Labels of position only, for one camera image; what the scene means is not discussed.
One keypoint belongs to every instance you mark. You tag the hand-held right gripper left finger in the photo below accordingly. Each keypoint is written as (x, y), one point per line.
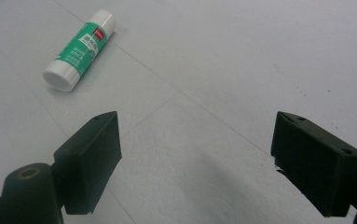
(89, 161)

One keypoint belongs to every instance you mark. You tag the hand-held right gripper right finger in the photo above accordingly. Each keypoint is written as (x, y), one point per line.
(317, 168)

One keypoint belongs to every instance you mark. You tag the green and white glue stick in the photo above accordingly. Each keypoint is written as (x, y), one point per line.
(80, 49)

